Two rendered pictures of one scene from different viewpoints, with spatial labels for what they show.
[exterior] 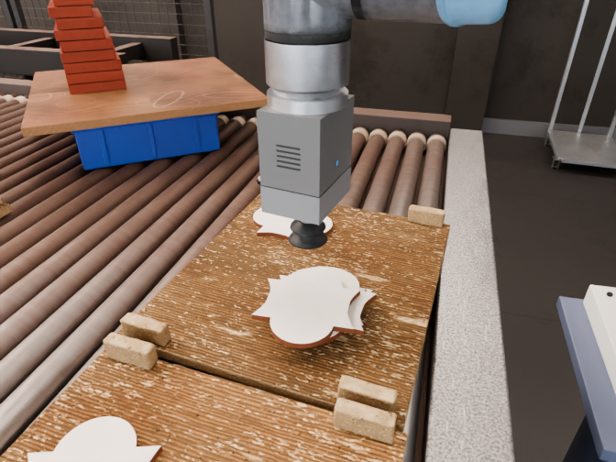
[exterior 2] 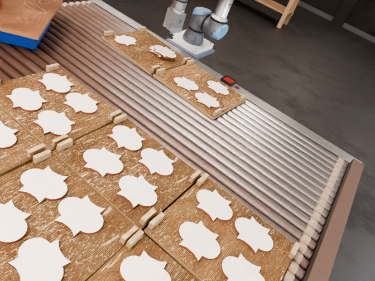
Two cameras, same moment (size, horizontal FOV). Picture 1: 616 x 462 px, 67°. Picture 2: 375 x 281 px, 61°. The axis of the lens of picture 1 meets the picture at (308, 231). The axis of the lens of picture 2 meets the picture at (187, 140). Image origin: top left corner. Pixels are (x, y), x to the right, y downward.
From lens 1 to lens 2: 1.73 m
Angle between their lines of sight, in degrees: 68
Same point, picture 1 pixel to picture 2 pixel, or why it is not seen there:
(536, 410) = not seen: hidden behind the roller
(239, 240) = (126, 49)
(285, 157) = (179, 21)
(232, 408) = (178, 70)
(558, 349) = not seen: hidden behind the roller
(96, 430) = (176, 80)
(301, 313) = (168, 53)
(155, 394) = (171, 74)
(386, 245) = (145, 38)
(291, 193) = (178, 28)
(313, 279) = (159, 48)
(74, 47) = not seen: outside the picture
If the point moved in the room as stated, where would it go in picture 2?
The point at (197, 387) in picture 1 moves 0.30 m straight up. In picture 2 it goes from (172, 71) to (188, 18)
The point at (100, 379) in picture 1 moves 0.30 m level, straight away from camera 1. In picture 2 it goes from (163, 77) to (104, 68)
